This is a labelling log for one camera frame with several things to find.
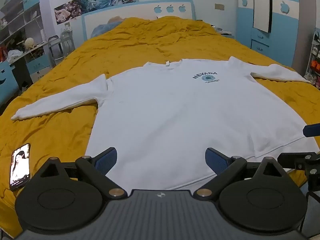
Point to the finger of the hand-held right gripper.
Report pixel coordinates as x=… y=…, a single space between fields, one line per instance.
x=312 y=130
x=292 y=158

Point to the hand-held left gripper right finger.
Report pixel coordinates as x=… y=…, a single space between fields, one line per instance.
x=215 y=160

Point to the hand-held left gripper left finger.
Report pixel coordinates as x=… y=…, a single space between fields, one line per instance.
x=108 y=159

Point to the white printed sweatshirt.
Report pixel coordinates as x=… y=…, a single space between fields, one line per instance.
x=175 y=117

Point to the metal storage rack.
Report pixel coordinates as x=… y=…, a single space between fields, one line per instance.
x=313 y=55

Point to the black smartphone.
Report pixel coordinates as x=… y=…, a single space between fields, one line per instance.
x=20 y=166

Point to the blue and white wardrobe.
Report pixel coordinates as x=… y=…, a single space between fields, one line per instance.
x=287 y=30

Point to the blue and black desk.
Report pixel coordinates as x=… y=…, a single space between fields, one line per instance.
x=37 y=66

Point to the grey folding chair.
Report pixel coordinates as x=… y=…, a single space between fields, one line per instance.
x=67 y=41
x=54 y=48

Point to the yellow quilted blanket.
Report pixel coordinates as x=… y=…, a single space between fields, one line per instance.
x=150 y=42

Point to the cluttered nightstand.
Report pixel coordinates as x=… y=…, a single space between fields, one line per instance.
x=223 y=32

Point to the blue pillow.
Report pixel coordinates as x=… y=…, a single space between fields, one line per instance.
x=105 y=28

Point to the blue smiley chair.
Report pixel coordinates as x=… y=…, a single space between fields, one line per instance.
x=3 y=80

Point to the black-framed mirror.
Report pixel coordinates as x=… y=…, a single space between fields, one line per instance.
x=261 y=5

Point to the white crumpled bag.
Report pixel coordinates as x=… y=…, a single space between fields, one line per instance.
x=15 y=55

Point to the peach pillow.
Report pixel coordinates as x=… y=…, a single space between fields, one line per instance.
x=116 y=19

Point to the red bag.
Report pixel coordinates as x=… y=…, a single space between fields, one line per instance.
x=3 y=53

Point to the white blue-trimmed headboard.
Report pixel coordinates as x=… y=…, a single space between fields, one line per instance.
x=140 y=10

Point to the desk with shelves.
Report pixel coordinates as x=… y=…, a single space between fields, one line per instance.
x=15 y=20

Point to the white wall socket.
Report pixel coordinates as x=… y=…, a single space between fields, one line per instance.
x=67 y=25

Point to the beige wall switch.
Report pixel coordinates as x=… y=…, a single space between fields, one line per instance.
x=219 y=6

